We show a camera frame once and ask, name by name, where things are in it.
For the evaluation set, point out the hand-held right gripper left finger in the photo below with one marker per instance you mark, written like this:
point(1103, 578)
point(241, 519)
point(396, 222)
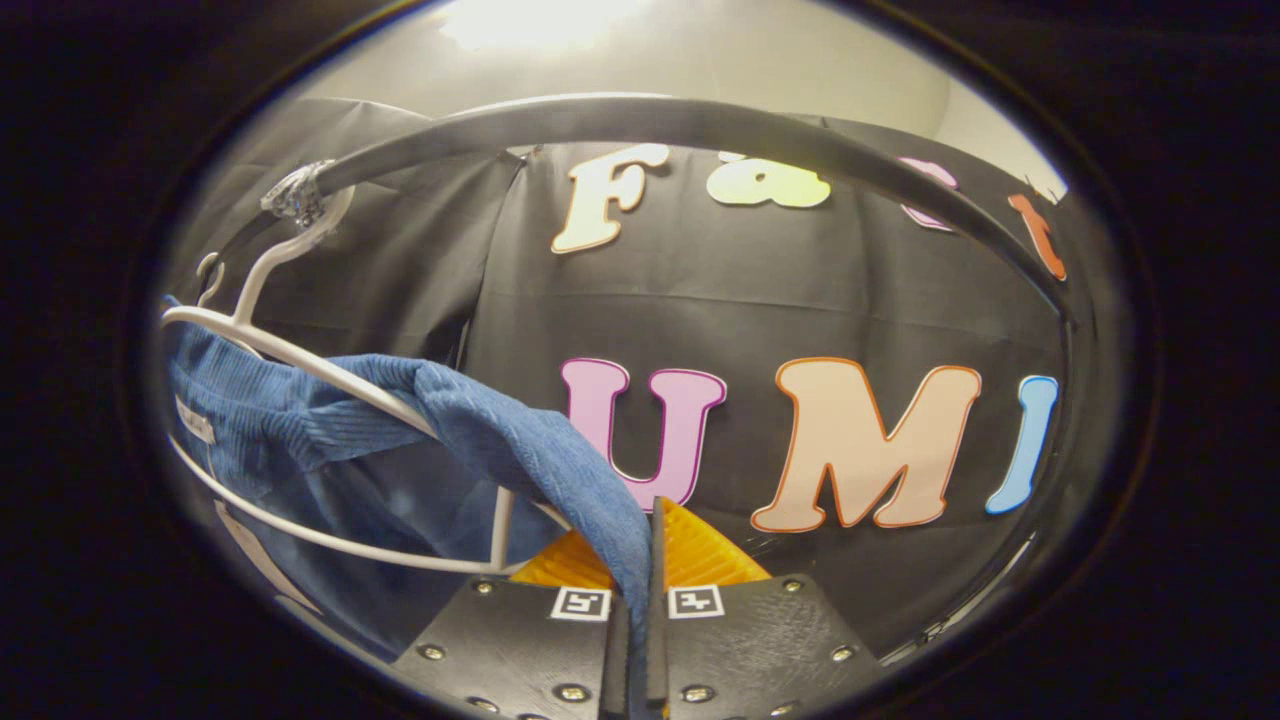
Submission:
point(520, 650)

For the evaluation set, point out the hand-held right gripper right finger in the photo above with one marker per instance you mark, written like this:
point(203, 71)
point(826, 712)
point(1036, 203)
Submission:
point(658, 620)

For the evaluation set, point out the white clothes hanger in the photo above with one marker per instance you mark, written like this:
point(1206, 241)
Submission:
point(300, 362)
point(217, 290)

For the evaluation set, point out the clear tape wad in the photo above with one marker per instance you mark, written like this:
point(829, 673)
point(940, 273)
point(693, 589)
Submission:
point(298, 195)

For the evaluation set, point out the black clothes rail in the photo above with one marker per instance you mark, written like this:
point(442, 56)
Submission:
point(650, 118)

